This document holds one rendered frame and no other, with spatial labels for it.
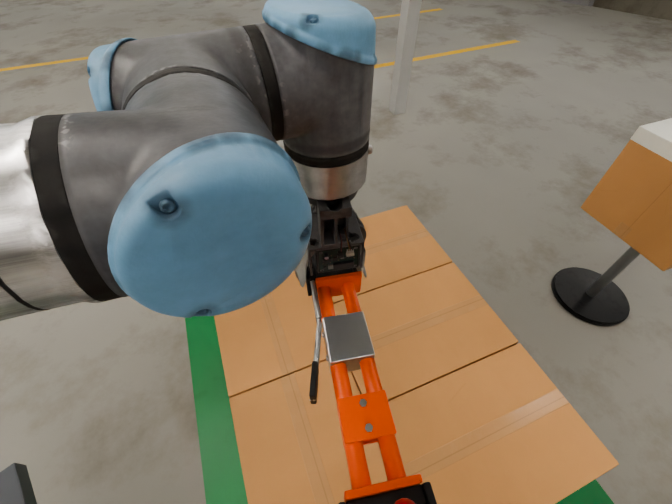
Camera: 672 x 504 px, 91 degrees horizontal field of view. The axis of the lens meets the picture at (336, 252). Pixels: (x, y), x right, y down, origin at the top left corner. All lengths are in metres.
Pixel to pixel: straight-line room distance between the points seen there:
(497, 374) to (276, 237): 1.17
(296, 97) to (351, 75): 0.05
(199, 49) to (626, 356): 2.27
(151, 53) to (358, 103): 0.16
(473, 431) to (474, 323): 0.37
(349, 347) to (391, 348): 0.76
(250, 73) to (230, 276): 0.16
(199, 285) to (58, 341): 2.21
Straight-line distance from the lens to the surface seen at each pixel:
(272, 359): 1.21
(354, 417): 0.44
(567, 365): 2.12
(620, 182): 1.78
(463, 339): 1.30
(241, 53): 0.29
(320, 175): 0.34
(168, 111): 0.18
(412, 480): 0.42
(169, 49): 0.28
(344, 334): 0.47
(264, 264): 0.17
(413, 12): 3.45
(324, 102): 0.29
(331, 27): 0.28
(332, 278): 0.51
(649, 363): 2.38
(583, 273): 2.52
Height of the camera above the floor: 1.64
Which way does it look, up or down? 49 degrees down
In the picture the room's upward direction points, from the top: 1 degrees counter-clockwise
